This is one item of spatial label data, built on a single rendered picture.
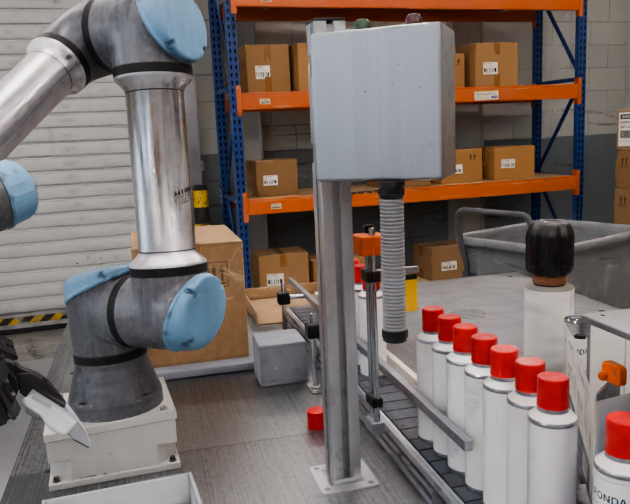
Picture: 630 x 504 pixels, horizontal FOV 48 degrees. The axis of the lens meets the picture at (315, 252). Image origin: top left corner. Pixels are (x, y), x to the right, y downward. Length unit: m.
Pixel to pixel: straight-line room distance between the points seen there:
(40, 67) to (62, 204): 4.27
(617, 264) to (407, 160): 2.90
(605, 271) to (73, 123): 3.63
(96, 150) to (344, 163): 4.47
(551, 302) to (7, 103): 0.91
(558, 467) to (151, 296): 0.59
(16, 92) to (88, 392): 0.46
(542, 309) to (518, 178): 4.45
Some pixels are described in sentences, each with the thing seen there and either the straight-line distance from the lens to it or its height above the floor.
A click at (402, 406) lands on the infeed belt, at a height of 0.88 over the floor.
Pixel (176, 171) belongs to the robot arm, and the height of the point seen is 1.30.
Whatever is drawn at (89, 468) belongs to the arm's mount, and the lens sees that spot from 1.18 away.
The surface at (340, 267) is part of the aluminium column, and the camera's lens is 1.00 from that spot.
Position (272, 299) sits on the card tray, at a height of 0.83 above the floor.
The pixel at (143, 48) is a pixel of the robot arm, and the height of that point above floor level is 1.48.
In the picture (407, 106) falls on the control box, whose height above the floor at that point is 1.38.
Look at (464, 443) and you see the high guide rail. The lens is 0.93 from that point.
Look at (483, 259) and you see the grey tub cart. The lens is 3.51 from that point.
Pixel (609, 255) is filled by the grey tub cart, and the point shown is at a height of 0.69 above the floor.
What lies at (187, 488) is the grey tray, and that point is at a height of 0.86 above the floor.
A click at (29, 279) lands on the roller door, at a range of 5.43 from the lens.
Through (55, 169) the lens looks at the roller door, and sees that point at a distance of 5.33.
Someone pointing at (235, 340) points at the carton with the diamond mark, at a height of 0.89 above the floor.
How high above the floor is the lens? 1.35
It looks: 10 degrees down
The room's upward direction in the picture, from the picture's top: 3 degrees counter-clockwise
